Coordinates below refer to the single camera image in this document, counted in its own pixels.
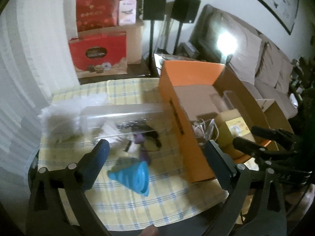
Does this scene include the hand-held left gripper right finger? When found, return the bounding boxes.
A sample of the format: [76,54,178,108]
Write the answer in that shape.
[204,140,287,236]

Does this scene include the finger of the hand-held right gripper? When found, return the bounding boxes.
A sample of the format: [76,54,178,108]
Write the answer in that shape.
[251,125,296,150]
[233,136,296,164]

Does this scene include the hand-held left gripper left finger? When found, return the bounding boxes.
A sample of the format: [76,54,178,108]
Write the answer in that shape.
[28,139,111,236]

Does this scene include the white cable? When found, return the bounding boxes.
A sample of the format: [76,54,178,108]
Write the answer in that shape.
[193,118,219,142]

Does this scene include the yellow cardboard box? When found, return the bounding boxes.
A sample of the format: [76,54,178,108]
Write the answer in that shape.
[215,109,255,158]

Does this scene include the blue collapsible funnel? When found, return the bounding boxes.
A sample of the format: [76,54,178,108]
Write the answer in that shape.
[107,161,150,197]

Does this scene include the purple eyelash curler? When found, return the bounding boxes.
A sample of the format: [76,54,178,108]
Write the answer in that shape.
[134,134,153,165]

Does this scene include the clear plastic container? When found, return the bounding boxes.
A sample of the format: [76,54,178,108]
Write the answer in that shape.
[81,103,170,144]

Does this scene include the white fluffy duster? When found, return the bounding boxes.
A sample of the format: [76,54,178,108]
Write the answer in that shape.
[38,92,138,153]

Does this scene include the orange cardboard box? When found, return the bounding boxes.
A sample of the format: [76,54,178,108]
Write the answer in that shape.
[157,60,281,183]

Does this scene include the black charger cable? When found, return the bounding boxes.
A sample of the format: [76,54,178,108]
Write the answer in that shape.
[118,122,163,150]

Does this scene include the person's right hand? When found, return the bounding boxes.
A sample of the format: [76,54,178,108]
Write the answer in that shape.
[285,188,314,217]

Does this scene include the person's left hand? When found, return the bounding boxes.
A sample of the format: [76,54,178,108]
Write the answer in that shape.
[142,225,158,236]

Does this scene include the beige sofa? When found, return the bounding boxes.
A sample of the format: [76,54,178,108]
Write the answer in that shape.
[189,4,299,121]

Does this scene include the yellow plaid tablecloth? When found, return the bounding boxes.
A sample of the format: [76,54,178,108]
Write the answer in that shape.
[37,77,246,228]

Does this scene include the large beige cushion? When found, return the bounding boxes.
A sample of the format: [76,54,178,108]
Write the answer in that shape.
[229,20,262,84]

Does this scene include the dark wooden low table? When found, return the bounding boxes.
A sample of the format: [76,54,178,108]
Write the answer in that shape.
[79,63,158,85]

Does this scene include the red chocolate gift bag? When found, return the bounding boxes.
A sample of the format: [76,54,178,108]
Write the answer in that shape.
[68,31,128,79]

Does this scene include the bright small lamp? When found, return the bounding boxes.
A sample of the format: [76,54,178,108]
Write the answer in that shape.
[217,31,237,65]

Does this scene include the white curtain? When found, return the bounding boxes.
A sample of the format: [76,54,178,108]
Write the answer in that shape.
[0,5,79,177]

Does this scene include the silver shopping bag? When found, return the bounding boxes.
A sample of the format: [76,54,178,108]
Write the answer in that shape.
[154,52,200,63]

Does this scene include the tall brown cardboard box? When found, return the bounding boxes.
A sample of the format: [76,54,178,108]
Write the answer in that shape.
[76,21,144,64]

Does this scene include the black speaker stand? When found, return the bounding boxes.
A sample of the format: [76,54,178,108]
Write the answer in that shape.
[148,20,157,78]
[172,21,184,56]

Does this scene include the red gift box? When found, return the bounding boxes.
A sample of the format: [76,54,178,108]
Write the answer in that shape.
[75,0,121,32]

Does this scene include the white pink box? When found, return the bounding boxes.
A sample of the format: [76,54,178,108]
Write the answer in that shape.
[119,0,137,26]

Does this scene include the black speaker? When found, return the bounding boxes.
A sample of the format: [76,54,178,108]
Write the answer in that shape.
[171,0,201,23]
[143,0,168,21]

